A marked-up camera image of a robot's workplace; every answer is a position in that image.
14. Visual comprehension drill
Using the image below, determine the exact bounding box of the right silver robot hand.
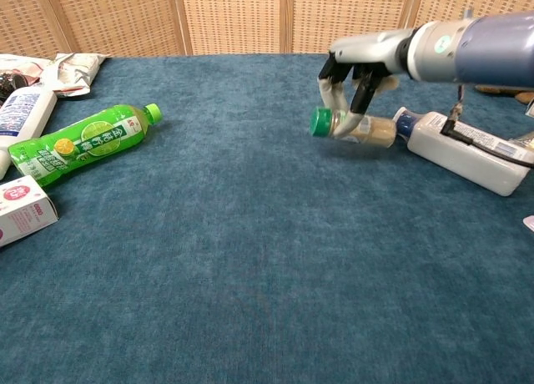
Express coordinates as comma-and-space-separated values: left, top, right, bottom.
317, 28, 416, 138

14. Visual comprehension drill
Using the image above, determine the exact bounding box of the green-capped spice jar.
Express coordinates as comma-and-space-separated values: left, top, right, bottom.
309, 106, 398, 149

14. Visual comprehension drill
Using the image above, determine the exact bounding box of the white bottle with navy cap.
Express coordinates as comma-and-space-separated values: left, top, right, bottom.
394, 106, 534, 198

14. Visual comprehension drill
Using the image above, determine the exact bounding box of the green lime drink bottle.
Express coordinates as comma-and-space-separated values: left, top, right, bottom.
8, 103, 164, 189

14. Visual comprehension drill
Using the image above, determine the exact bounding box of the woven rattan folding screen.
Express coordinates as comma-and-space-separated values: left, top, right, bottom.
0, 0, 534, 59

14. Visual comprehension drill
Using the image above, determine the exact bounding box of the brown plush toy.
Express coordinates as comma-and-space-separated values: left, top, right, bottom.
475, 84, 534, 104

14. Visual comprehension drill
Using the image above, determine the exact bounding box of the yellow and clear packet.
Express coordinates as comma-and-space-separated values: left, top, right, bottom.
508, 130, 534, 155

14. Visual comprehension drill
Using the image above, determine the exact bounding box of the blue velvet tablecloth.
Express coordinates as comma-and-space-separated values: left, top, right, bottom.
0, 51, 534, 384

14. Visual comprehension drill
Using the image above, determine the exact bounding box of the white crinkled snack bag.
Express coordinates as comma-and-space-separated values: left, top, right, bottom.
39, 53, 111, 99

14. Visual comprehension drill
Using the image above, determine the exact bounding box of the white bag with dark print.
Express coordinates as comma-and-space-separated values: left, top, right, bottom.
0, 53, 54, 108

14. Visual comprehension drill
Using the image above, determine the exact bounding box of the white tube with blue print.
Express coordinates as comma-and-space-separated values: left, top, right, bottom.
0, 87, 58, 181

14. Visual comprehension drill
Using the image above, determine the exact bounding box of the white and pink carton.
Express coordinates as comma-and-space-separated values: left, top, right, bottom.
0, 174, 59, 249

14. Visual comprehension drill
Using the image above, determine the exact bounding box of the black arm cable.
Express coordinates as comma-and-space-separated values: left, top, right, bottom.
442, 83, 534, 169

